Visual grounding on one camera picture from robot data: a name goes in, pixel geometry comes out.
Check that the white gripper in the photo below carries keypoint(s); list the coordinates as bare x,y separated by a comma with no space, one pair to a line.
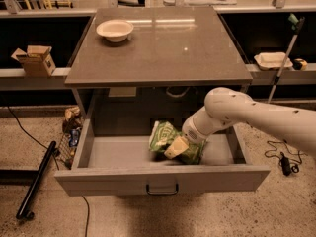
191,131

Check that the green jalapeno chip bag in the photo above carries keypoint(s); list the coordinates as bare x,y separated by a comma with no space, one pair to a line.
162,136

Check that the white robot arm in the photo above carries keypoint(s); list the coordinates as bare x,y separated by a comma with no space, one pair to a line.
224,107

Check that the white takeout container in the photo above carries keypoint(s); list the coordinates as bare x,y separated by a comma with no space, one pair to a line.
269,60

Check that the black power adapter with cable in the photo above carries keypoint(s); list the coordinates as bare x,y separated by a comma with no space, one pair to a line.
287,160

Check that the grey open drawer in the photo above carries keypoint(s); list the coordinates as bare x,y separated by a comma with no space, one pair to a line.
113,158

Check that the white paper bowl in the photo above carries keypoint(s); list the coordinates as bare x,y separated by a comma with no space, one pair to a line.
115,30

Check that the wire basket with snacks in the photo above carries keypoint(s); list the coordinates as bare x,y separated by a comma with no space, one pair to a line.
71,131

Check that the grey counter cabinet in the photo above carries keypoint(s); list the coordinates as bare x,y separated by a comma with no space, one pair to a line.
169,46

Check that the yellow tape measure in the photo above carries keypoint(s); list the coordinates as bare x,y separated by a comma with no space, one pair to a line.
299,64

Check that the black drawer handle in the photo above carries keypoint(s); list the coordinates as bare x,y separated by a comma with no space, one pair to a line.
161,191

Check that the black pole on floor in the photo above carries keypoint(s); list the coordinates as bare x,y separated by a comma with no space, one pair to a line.
24,211

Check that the open cardboard box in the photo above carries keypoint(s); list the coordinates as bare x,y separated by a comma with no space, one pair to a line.
36,60

